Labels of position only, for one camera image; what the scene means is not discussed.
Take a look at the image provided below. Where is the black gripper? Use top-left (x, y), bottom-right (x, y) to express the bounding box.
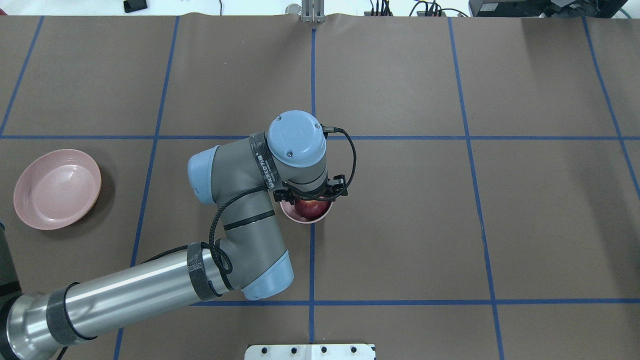
top-left (273, 174), bottom-right (349, 205)

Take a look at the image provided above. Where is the red apple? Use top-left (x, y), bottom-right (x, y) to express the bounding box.
top-left (294, 200), bottom-right (330, 221)

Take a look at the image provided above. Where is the pink bowl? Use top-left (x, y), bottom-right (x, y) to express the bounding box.
top-left (279, 199), bottom-right (333, 224)

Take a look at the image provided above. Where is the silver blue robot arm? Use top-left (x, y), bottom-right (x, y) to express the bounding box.
top-left (1, 110), bottom-right (358, 360)

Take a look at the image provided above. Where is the pink plate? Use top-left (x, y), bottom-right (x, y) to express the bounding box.
top-left (13, 148), bottom-right (102, 231)

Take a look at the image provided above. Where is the upper black usb hub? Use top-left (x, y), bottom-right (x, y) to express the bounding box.
top-left (363, 0), bottom-right (394, 18)

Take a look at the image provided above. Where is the black usb hub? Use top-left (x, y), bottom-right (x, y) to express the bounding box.
top-left (409, 0), bottom-right (447, 18)
top-left (363, 0), bottom-right (394, 18)

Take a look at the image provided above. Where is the lower black usb hub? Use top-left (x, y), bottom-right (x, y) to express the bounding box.
top-left (409, 0), bottom-right (447, 18)

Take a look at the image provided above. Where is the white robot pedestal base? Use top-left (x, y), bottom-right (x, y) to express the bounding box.
top-left (244, 343), bottom-right (377, 360)

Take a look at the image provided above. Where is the aluminium frame post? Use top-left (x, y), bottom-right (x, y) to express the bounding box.
top-left (300, 0), bottom-right (326, 24)

